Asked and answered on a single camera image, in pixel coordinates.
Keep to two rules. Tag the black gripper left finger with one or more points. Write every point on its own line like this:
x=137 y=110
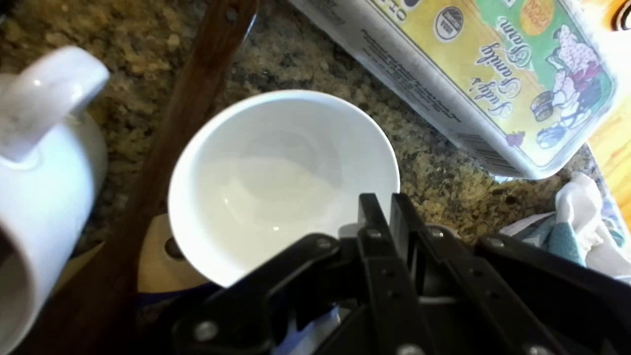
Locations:
x=387 y=289

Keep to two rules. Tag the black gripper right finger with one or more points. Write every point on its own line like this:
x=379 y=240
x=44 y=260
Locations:
x=500 y=297

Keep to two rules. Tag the white ceramic bowl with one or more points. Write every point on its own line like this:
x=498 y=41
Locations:
x=277 y=185

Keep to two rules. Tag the blue white crumpled cloth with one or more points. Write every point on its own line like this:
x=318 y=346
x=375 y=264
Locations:
x=584 y=224

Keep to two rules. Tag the grey organic egg carton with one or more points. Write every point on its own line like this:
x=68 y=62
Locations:
x=474 y=72

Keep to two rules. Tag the white ceramic mug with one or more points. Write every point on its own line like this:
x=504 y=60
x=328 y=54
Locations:
x=40 y=198

